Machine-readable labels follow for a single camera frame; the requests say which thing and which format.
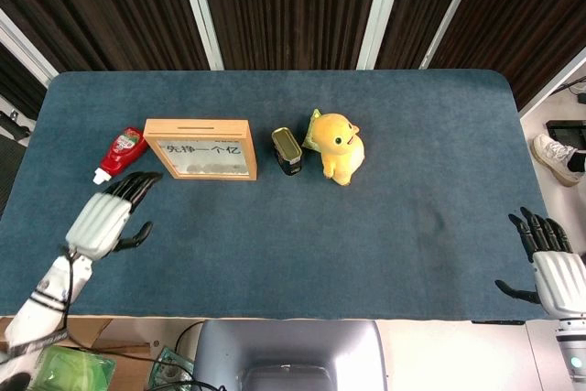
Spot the yellow plush dinosaur toy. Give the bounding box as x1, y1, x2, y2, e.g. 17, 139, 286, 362
310, 112, 366, 187

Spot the grey robot torso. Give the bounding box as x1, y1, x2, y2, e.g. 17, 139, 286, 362
194, 320, 388, 391

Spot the black and gold tin can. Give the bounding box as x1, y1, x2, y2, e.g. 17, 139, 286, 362
270, 126, 303, 177

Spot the brown cardboard box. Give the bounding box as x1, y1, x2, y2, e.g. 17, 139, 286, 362
59, 317, 202, 391

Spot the person's leg in black sock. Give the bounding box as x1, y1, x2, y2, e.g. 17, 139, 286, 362
567, 150, 586, 177

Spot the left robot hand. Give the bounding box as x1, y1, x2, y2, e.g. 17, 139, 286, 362
65, 170, 164, 260

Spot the green printed packet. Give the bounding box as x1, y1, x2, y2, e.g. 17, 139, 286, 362
150, 345, 196, 386

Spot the yellow green snack packet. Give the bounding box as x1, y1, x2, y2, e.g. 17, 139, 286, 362
300, 108, 324, 152

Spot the green plastic bag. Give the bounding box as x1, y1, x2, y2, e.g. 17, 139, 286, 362
34, 344, 116, 391

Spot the blue table cloth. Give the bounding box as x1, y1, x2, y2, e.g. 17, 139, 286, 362
0, 69, 565, 322

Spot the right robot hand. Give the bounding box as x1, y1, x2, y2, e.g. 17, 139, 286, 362
494, 206, 586, 319

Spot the wooden framed box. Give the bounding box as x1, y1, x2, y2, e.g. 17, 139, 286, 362
142, 118, 258, 181

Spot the white sneaker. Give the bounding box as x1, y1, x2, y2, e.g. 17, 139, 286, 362
530, 133, 581, 188

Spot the white partition post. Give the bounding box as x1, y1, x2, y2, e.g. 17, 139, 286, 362
0, 8, 60, 88
418, 0, 486, 70
355, 0, 408, 71
174, 0, 225, 71
519, 45, 586, 115

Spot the black flat box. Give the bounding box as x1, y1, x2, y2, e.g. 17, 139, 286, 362
544, 119, 586, 152

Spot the red ketchup bottle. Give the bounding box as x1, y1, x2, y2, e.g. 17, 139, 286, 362
92, 126, 150, 185

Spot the black cable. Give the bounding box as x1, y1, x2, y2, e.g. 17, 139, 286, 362
57, 248, 230, 391

